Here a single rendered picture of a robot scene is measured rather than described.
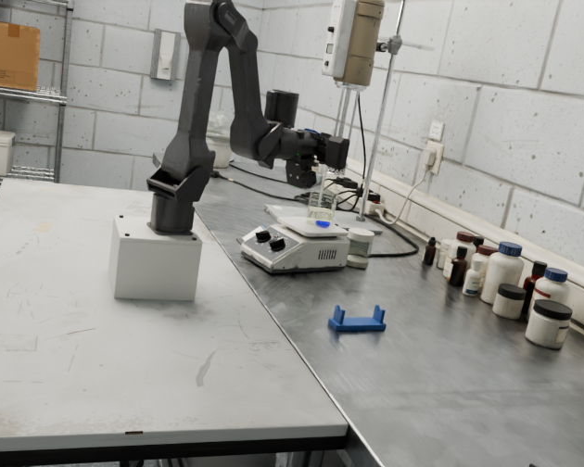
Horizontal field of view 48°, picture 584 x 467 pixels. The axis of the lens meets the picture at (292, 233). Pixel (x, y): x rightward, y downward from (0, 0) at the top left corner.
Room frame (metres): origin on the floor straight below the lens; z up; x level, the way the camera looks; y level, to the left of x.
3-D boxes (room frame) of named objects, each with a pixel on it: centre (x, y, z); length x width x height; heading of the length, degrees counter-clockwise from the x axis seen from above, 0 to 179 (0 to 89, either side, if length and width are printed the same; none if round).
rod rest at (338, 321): (1.06, -0.14, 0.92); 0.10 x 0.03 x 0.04; 116
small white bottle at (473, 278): (1.36, -0.40, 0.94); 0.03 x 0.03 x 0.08
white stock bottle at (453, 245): (1.47, -0.39, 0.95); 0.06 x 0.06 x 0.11
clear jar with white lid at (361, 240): (1.43, -0.15, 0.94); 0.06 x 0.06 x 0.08
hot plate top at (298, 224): (1.39, -0.04, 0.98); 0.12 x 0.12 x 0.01; 37
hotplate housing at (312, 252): (1.37, -0.02, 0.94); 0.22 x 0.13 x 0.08; 127
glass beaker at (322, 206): (1.39, -0.05, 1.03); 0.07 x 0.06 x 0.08; 158
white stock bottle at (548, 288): (1.24, -0.52, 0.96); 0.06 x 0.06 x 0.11
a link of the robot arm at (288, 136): (1.26, 0.06, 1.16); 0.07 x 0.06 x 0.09; 140
